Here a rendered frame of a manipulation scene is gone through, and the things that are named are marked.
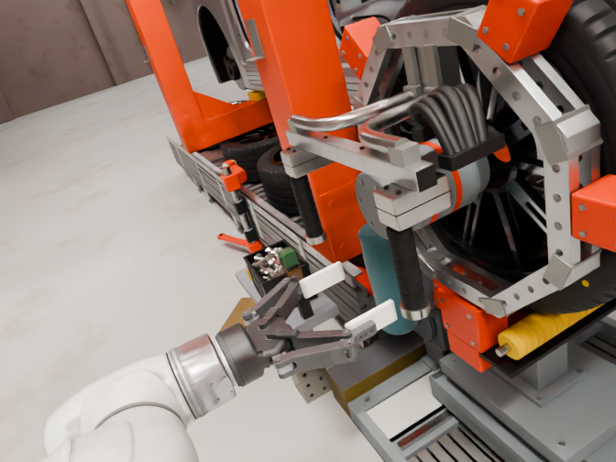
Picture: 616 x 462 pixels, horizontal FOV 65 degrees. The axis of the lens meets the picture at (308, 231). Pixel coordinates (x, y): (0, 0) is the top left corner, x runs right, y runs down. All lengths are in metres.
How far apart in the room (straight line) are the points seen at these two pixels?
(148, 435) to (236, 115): 2.78
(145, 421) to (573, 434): 0.97
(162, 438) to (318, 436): 1.16
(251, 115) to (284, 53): 2.04
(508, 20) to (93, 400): 0.67
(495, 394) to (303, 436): 0.62
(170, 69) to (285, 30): 1.93
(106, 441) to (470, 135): 0.53
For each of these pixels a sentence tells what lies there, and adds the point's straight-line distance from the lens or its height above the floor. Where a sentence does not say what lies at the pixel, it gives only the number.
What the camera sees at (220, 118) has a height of 0.66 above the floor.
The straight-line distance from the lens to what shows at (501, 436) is 1.36.
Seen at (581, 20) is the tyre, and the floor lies 1.08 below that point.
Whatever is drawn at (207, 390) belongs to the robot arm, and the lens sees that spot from 0.60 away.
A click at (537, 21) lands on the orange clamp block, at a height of 1.10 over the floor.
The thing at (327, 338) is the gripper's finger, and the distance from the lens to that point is 0.59.
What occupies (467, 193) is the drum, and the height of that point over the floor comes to 0.83.
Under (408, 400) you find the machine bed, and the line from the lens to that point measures 1.54.
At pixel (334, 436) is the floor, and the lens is 1.61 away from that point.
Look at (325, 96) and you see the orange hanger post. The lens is 1.22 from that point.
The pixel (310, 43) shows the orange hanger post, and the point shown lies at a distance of 1.20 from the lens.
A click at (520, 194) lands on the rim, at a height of 0.79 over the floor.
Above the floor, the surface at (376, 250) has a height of 0.71.
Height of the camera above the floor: 1.21
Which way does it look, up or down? 26 degrees down
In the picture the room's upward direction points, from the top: 17 degrees counter-clockwise
